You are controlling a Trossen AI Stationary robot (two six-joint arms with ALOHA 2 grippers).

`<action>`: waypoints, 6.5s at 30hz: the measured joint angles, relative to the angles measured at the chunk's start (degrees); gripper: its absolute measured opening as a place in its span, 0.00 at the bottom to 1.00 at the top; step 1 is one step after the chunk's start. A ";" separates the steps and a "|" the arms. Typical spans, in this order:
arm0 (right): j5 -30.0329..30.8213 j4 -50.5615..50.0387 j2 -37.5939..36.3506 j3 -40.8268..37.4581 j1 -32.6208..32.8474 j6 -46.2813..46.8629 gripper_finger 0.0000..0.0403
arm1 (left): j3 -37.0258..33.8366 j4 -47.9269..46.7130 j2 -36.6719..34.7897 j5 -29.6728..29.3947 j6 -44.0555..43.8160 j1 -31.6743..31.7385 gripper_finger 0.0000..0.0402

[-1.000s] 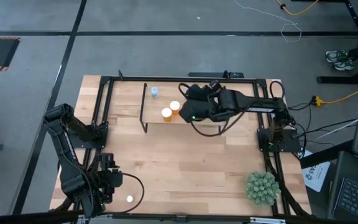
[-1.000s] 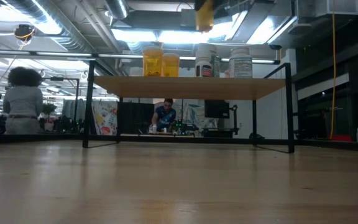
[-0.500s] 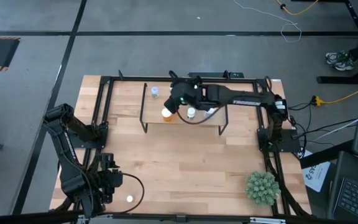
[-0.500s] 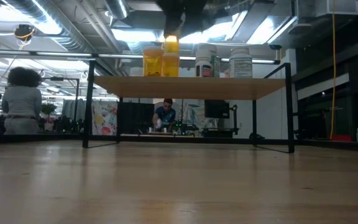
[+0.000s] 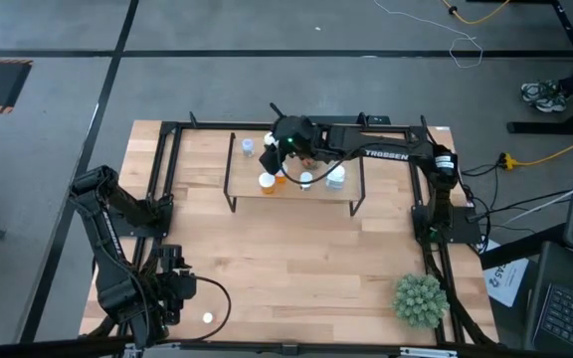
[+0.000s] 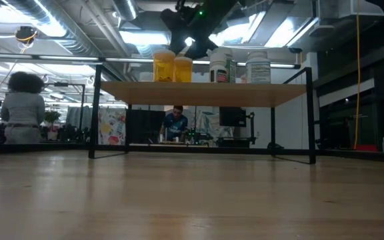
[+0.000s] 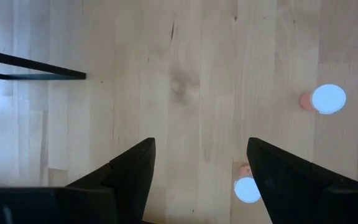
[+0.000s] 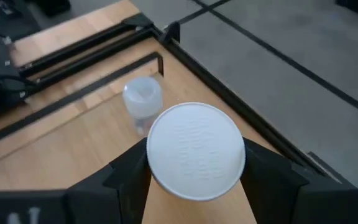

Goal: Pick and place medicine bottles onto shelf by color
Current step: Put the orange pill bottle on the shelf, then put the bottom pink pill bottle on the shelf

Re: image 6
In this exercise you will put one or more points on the large amber pill bottle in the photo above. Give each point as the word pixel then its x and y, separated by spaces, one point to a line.
pixel 163 68

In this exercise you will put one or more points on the white opaque pill bottle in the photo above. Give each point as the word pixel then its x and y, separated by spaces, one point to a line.
pixel 218 75

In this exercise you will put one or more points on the black aluminium table frame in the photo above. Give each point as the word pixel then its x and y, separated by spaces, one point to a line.
pixel 178 149

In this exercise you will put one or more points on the red box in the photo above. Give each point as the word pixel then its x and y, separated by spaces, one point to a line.
pixel 367 148

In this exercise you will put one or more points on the person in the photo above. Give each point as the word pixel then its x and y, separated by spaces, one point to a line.
pixel 175 125
pixel 23 110

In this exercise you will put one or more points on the grey horizontal pipe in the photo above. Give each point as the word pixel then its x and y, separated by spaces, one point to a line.
pixel 68 58

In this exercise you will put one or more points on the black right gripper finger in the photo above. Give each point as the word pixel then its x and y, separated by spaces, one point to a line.
pixel 203 49
pixel 178 43

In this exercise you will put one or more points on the black cabinet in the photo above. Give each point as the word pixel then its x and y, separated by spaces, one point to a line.
pixel 145 126

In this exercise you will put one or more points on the black monitor on stand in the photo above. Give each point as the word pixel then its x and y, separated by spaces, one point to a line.
pixel 232 116

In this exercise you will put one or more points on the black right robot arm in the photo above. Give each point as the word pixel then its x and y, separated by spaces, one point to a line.
pixel 215 13

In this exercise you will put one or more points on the small black machine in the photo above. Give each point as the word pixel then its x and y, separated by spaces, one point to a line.
pixel 198 137

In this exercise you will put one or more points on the colourful patterned cloth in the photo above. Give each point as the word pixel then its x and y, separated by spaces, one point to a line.
pixel 112 126

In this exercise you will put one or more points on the potted plant white pot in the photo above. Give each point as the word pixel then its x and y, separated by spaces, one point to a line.
pixel 52 116

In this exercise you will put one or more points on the translucent bottle white text label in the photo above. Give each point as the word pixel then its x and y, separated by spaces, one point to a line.
pixel 258 71

